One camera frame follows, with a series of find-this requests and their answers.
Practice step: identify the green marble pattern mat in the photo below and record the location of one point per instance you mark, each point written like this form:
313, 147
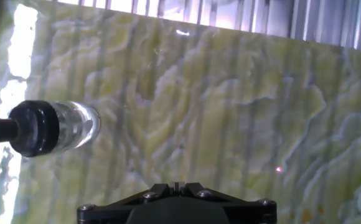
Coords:
199, 109

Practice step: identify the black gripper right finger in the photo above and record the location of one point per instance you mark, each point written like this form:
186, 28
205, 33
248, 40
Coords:
246, 209

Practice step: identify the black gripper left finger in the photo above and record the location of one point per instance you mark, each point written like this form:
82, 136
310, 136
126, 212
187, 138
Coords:
112, 209

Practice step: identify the clear glass jar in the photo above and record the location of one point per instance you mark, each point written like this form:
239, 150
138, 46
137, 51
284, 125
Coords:
77, 126

